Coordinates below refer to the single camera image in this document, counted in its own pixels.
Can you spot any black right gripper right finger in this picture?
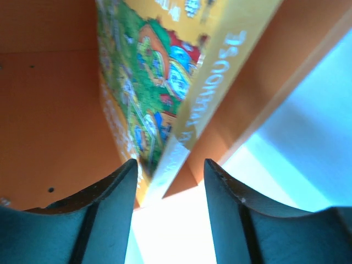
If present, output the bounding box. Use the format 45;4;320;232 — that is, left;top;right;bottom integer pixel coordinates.
203;159;351;263

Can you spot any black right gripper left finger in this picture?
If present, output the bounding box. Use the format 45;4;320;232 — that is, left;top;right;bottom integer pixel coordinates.
1;159;138;263

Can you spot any orange green treehouse book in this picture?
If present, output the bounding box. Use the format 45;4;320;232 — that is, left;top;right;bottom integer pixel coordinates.
96;1;282;206

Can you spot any orange wooden shelf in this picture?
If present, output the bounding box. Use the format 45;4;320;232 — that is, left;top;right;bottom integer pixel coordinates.
1;1;351;211

